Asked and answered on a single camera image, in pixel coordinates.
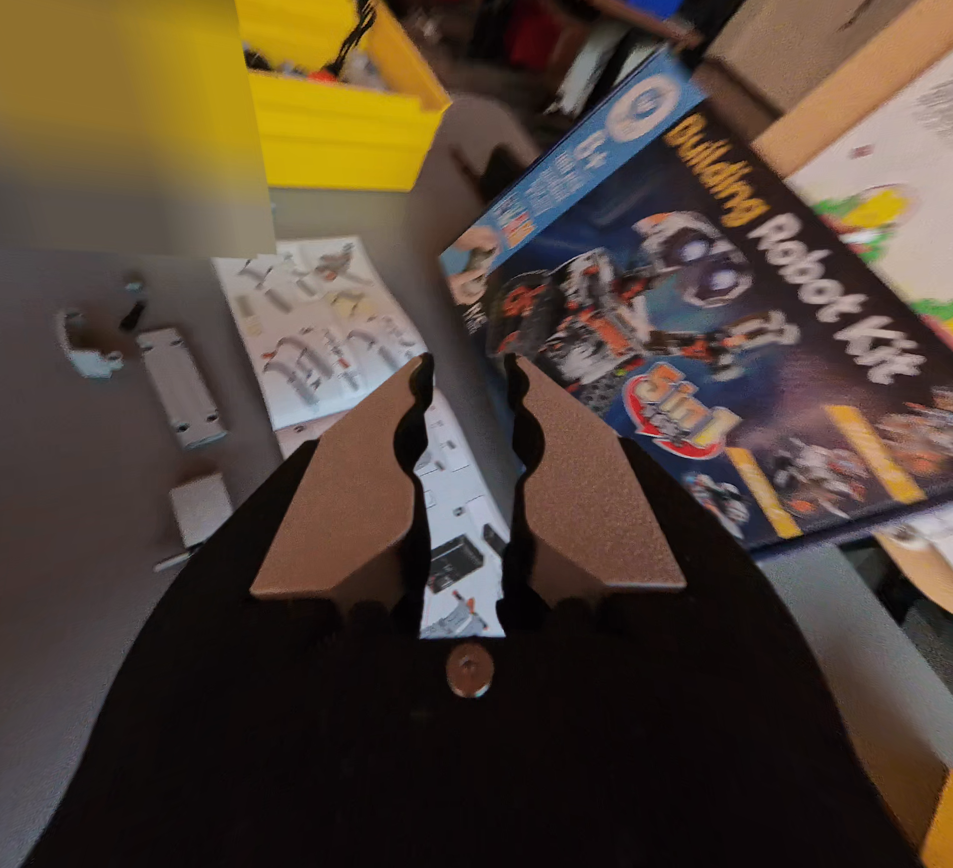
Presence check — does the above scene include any grey desk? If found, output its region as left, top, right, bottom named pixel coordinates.
left=0, top=94, right=939, bottom=868

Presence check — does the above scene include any long grey toy panel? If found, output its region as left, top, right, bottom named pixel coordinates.
left=136, top=327, right=228, bottom=451

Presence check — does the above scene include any white instruction booklet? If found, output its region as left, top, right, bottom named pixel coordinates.
left=212, top=237, right=515, bottom=638

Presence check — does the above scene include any blue toy robot box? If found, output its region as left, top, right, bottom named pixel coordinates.
left=439, top=49, right=953, bottom=549

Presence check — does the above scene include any short grey toy panel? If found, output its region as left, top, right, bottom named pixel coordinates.
left=170, top=473, right=235, bottom=549

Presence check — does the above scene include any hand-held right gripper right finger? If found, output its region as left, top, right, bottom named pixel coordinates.
left=495, top=353, right=687, bottom=634

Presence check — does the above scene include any white printed task sheet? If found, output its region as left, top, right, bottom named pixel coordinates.
left=785, top=57, right=953, bottom=333

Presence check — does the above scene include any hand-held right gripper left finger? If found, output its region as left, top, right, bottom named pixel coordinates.
left=251, top=353, right=436, bottom=634

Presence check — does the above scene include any curved grey toy panel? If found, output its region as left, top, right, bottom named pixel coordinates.
left=58, top=308, right=124, bottom=378

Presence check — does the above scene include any black cable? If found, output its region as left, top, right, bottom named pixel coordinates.
left=335, top=0, right=381, bottom=76

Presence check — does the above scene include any yellow storage bin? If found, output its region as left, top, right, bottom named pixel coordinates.
left=223, top=0, right=453, bottom=193

